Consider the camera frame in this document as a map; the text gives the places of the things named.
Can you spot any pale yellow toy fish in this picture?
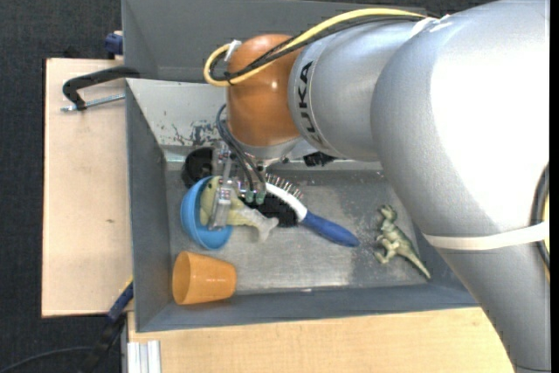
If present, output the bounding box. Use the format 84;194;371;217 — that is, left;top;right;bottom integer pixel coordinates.
198;176;280;244

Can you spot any orange plastic cup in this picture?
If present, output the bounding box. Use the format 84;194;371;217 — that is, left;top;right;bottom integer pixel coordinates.
171;251;238;306

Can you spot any grey metal bin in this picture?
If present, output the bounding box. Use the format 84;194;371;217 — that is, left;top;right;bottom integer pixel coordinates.
121;0;480;333

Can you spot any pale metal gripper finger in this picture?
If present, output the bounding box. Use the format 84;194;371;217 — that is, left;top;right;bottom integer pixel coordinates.
207;180;235;231

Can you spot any black cylinder on white bracket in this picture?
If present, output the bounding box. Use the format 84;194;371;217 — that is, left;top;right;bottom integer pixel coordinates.
284;139;337;169

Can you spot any blue plastic bowl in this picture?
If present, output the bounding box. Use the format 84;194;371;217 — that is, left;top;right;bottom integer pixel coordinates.
179;175;235;252

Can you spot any black round cap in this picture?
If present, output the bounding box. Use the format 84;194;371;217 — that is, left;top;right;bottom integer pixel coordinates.
180;147;217;190

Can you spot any blue-handled black hairbrush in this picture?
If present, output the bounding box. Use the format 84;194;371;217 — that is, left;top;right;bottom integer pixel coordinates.
252;172;362;249

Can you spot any green toy dinosaur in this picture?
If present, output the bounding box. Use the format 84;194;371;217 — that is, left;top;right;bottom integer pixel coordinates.
373;204;432;280

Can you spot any pale wood flat board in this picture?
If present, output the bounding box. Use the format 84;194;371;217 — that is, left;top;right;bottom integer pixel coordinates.
41;58;135;318

